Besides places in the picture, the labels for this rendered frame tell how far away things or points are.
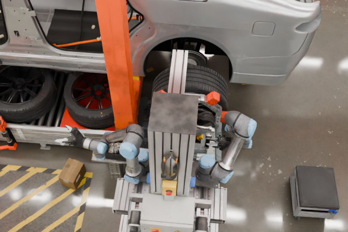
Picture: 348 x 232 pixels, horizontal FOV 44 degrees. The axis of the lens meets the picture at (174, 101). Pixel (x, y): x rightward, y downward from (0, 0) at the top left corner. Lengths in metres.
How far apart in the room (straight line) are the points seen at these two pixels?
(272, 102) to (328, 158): 0.83
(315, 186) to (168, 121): 2.19
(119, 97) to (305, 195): 1.85
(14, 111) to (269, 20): 2.45
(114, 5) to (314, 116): 2.91
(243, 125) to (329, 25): 3.10
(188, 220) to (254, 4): 1.64
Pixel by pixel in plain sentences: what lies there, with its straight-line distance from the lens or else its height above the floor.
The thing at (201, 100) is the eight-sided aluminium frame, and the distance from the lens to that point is 3.44.
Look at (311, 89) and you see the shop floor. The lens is 5.17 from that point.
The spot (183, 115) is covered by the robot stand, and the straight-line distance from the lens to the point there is 2.27.
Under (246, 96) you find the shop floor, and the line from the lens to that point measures 4.92.
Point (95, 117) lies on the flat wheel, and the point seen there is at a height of 0.50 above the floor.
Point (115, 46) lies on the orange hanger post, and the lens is 2.98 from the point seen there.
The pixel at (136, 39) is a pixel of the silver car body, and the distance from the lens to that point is 3.71.
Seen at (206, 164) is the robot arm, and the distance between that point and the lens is 3.24.
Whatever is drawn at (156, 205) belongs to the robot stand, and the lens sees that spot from 2.90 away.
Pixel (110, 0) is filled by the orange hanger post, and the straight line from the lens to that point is 2.69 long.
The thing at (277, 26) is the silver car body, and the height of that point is 1.50.
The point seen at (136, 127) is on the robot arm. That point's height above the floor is 1.46.
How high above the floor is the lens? 3.93
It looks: 55 degrees down
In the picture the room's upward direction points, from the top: 2 degrees clockwise
